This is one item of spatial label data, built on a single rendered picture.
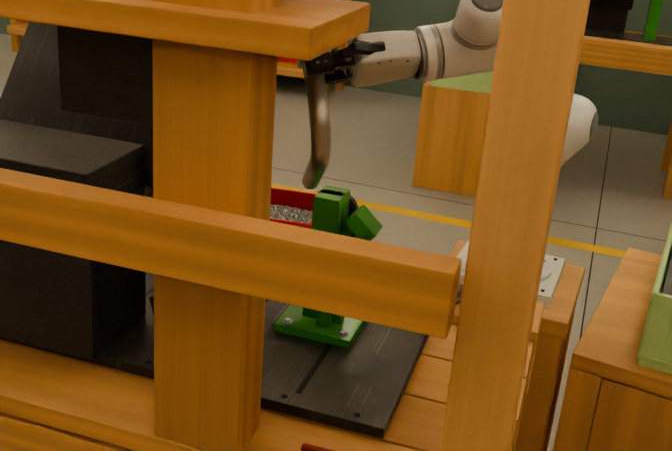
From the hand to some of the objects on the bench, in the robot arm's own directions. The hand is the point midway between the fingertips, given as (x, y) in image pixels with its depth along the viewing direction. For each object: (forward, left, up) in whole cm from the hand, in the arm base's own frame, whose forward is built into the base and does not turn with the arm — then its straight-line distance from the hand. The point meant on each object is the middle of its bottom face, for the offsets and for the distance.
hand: (318, 69), depth 127 cm
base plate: (-2, -37, -56) cm, 67 cm away
